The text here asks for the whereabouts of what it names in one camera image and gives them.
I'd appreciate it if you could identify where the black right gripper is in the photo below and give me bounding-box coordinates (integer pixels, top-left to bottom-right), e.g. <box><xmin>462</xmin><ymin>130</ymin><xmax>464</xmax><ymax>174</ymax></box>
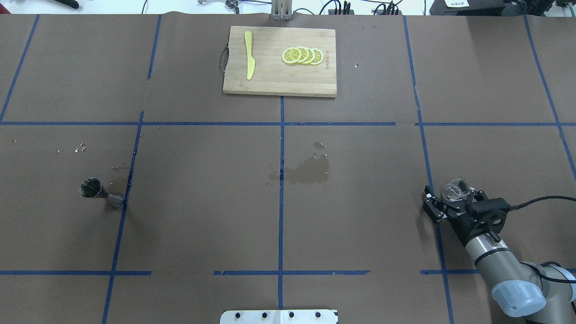
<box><xmin>422</xmin><ymin>185</ymin><xmax>512</xmax><ymax>247</ymax></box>

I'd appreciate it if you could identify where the clear glass cup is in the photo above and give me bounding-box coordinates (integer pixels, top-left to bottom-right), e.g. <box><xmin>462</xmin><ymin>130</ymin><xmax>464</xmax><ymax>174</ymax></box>
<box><xmin>441</xmin><ymin>178</ymin><xmax>473</xmax><ymax>202</ymax></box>

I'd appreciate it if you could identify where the steel jigger measuring cup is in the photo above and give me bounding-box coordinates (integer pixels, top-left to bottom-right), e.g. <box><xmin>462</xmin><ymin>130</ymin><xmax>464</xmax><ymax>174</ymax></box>
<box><xmin>79</xmin><ymin>178</ymin><xmax>124</xmax><ymax>208</ymax></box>

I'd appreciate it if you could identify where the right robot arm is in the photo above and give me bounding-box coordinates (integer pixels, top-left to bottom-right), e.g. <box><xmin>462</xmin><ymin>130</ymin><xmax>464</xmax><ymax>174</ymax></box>
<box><xmin>422</xmin><ymin>180</ymin><xmax>576</xmax><ymax>324</ymax></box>

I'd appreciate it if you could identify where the black box on table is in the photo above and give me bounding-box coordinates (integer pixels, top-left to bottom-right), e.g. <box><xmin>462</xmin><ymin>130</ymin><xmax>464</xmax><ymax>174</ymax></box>
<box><xmin>429</xmin><ymin>0</ymin><xmax>510</xmax><ymax>16</ymax></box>

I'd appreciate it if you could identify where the lemon slice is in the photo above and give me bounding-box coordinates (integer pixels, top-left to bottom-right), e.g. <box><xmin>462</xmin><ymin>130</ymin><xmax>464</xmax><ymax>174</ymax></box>
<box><xmin>297</xmin><ymin>46</ymin><xmax>311</xmax><ymax>63</ymax></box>
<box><xmin>310</xmin><ymin>48</ymin><xmax>324</xmax><ymax>66</ymax></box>
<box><xmin>303</xmin><ymin>48</ymin><xmax>315</xmax><ymax>64</ymax></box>

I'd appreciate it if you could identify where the bamboo cutting board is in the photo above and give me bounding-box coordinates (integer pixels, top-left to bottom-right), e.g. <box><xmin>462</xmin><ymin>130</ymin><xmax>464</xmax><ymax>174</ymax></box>
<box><xmin>223</xmin><ymin>25</ymin><xmax>338</xmax><ymax>98</ymax></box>

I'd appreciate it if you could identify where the lemon slice nearest knife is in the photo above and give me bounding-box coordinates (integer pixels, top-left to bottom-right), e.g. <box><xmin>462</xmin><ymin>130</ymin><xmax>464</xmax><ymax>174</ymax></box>
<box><xmin>281</xmin><ymin>47</ymin><xmax>302</xmax><ymax>64</ymax></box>

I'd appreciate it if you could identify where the yellow plastic knife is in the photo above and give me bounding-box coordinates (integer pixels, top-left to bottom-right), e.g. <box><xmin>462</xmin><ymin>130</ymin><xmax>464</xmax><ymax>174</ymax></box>
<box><xmin>243</xmin><ymin>31</ymin><xmax>256</xmax><ymax>80</ymax></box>

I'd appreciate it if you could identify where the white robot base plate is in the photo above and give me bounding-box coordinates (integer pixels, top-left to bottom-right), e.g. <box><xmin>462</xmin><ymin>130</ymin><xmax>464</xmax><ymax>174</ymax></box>
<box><xmin>220</xmin><ymin>309</ymin><xmax>339</xmax><ymax>324</ymax></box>

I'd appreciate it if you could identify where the aluminium frame post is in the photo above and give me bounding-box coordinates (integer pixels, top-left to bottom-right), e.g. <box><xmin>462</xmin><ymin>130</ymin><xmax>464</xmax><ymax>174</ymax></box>
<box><xmin>270</xmin><ymin>0</ymin><xmax>293</xmax><ymax>21</ymax></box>

